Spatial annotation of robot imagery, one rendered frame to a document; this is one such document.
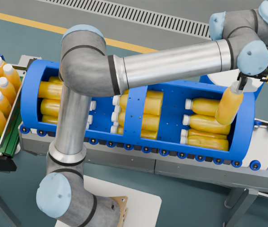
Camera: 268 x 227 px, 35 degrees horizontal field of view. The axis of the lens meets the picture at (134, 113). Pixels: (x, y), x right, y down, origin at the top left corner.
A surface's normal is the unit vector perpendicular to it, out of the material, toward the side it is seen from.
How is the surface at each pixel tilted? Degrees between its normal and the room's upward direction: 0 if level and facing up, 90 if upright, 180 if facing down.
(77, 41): 23
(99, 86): 65
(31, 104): 49
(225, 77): 0
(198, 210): 0
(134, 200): 0
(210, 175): 70
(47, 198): 41
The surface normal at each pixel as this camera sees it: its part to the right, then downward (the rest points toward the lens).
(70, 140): 0.08, 0.62
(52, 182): -0.64, -0.45
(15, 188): 0.01, -0.51
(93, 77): -0.26, 0.15
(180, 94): -0.14, 0.66
